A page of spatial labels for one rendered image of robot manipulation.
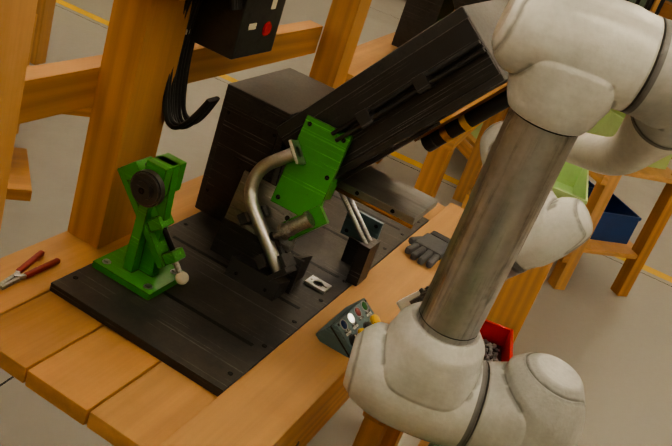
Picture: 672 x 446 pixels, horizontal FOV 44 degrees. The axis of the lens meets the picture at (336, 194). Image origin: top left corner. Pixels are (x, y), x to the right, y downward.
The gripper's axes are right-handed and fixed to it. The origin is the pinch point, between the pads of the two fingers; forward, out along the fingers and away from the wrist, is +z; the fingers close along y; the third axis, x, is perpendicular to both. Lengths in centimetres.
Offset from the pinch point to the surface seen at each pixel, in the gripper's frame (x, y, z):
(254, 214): 33.6, -4.3, 20.3
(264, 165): 41.5, -1.4, 13.2
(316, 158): 36.8, 3.5, 3.9
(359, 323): 1.8, -5.1, 11.2
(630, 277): -92, 295, 45
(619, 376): -109, 210, 48
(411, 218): 14.5, 13.8, -2.9
